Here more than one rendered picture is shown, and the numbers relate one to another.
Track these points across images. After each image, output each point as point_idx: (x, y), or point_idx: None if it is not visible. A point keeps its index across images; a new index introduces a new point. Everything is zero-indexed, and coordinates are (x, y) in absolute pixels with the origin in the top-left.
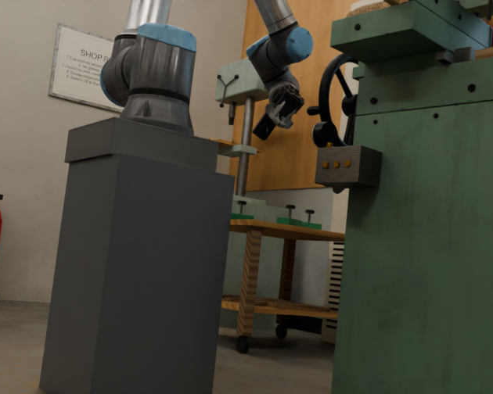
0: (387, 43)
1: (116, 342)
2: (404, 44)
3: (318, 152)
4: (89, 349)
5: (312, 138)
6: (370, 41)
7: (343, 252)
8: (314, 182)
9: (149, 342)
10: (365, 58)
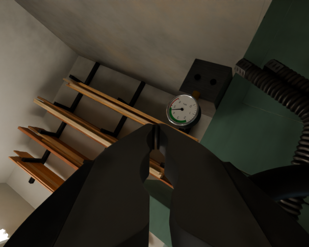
0: (161, 187)
1: None
2: (171, 192)
3: (181, 86)
4: None
5: (173, 98)
6: (148, 181)
7: (263, 18)
8: (195, 59)
9: None
10: (166, 202)
